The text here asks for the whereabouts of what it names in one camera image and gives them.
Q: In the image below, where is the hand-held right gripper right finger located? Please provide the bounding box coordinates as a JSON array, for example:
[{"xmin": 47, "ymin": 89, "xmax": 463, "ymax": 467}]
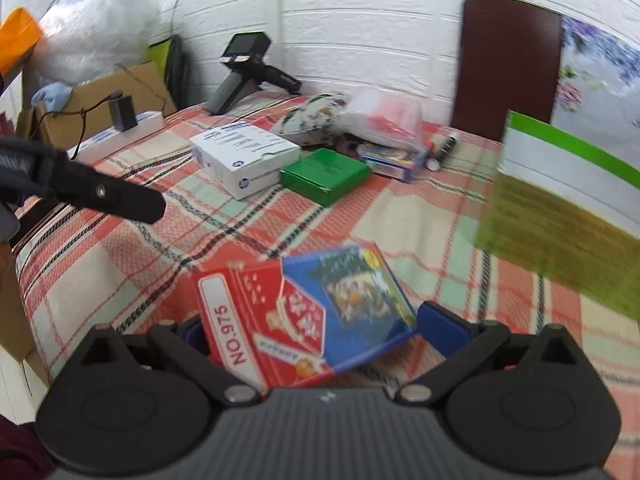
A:
[{"xmin": 397, "ymin": 301, "xmax": 576, "ymax": 406}]

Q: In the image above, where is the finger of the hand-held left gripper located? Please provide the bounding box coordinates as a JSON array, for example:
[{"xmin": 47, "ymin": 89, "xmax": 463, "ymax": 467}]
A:
[{"xmin": 52, "ymin": 157, "xmax": 167, "ymax": 224}]

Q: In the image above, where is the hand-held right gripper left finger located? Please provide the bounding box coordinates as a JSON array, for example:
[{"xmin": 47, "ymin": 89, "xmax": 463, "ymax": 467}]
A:
[{"xmin": 80, "ymin": 317, "xmax": 262, "ymax": 407}]

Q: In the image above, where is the red blue playing card box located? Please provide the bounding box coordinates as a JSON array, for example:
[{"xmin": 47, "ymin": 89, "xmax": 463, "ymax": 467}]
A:
[{"xmin": 192, "ymin": 242, "xmax": 418, "ymax": 396}]

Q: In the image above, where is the green cardboard box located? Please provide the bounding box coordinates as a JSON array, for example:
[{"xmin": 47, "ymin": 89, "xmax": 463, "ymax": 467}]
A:
[{"xmin": 474, "ymin": 109, "xmax": 640, "ymax": 322}]

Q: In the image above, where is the floral fabric pouch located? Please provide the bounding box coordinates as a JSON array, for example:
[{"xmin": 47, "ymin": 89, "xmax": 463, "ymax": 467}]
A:
[{"xmin": 272, "ymin": 91, "xmax": 348, "ymax": 147}]

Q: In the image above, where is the plastic bag with pink packets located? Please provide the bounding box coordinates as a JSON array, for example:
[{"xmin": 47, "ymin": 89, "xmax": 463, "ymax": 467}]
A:
[{"xmin": 334, "ymin": 87, "xmax": 426, "ymax": 153}]

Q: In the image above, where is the plaid blanket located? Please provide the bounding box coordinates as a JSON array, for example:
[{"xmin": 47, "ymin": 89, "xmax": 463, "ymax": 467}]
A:
[{"xmin": 12, "ymin": 91, "xmax": 640, "ymax": 480}]

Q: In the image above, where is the light blue cloth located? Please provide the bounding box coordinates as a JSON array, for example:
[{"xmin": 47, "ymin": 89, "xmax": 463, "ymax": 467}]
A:
[{"xmin": 31, "ymin": 82, "xmax": 73, "ymax": 111}]

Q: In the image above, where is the white power strip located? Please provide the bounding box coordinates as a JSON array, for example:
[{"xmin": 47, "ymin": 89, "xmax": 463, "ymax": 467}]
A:
[{"xmin": 67, "ymin": 110, "xmax": 166, "ymax": 161}]

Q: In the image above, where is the black charger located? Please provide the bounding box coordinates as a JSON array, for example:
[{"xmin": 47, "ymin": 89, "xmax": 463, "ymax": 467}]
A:
[{"xmin": 109, "ymin": 95, "xmax": 139, "ymax": 132}]

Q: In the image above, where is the open cardboard box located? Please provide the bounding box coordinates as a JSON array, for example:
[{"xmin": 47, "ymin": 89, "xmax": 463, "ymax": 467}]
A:
[{"xmin": 17, "ymin": 60, "xmax": 178, "ymax": 148}]

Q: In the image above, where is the orange object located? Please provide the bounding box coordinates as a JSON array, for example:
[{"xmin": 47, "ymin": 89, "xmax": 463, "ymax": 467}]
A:
[{"xmin": 0, "ymin": 6, "xmax": 43, "ymax": 76}]

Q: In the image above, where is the white box with blue print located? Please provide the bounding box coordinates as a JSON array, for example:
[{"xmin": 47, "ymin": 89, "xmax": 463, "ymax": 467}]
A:
[{"xmin": 189, "ymin": 121, "xmax": 302, "ymax": 201}]

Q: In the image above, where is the green black chair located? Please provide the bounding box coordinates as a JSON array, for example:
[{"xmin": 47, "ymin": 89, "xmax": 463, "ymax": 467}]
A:
[{"xmin": 146, "ymin": 34, "xmax": 191, "ymax": 111}]

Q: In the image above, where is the clear bubble wrap bag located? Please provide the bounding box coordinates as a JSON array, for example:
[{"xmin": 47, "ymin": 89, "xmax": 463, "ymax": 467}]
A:
[{"xmin": 30, "ymin": 0, "xmax": 166, "ymax": 86}]

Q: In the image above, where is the colourful small box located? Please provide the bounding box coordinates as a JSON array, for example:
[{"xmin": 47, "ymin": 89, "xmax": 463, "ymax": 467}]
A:
[{"xmin": 357, "ymin": 142, "xmax": 431, "ymax": 183}]

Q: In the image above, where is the black and white marker pen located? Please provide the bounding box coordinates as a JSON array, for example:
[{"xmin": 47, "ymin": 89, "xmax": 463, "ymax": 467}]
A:
[{"xmin": 426, "ymin": 132, "xmax": 460, "ymax": 172}]

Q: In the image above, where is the small green box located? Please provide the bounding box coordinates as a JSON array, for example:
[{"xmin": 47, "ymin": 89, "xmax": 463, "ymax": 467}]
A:
[{"xmin": 280, "ymin": 148, "xmax": 373, "ymax": 207}]

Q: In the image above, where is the dark red clothing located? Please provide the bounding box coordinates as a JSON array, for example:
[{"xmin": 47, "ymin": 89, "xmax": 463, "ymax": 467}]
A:
[{"xmin": 0, "ymin": 414, "xmax": 56, "ymax": 480}]

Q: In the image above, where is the dark brown board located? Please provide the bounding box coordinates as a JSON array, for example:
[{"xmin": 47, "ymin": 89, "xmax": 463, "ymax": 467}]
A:
[{"xmin": 450, "ymin": 0, "xmax": 565, "ymax": 143}]

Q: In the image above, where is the floral printed bag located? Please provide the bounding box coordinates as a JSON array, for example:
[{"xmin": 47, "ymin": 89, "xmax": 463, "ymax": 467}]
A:
[{"xmin": 550, "ymin": 16, "xmax": 640, "ymax": 146}]

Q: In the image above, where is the thin black cable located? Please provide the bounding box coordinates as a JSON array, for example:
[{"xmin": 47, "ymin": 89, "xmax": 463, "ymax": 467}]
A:
[{"xmin": 30, "ymin": 62, "xmax": 166, "ymax": 148}]

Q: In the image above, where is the spare gripper with grey handle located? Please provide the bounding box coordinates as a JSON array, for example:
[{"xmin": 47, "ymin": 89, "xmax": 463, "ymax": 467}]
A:
[{"xmin": 207, "ymin": 32, "xmax": 302, "ymax": 116}]

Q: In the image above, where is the black wall cable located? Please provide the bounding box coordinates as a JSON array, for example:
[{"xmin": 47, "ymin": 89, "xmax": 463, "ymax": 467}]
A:
[{"xmin": 167, "ymin": 0, "xmax": 188, "ymax": 38}]

